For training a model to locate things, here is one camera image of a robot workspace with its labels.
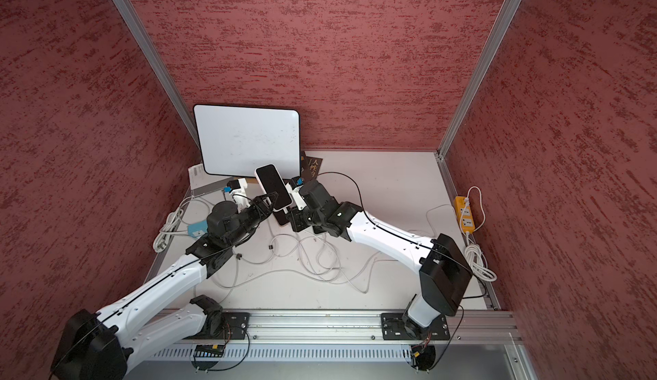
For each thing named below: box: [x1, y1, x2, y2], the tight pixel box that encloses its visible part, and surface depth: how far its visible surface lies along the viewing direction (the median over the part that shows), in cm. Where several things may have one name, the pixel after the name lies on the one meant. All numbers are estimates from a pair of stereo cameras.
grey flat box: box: [188, 163, 235, 196], surface depth 109 cm
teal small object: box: [187, 219, 208, 239], surface depth 92 cm
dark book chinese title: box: [300, 150, 323, 182], surface depth 116 cm
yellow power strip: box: [454, 195, 476, 234], surface depth 97 cm
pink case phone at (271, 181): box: [254, 162, 294, 213], surface depth 79 cm
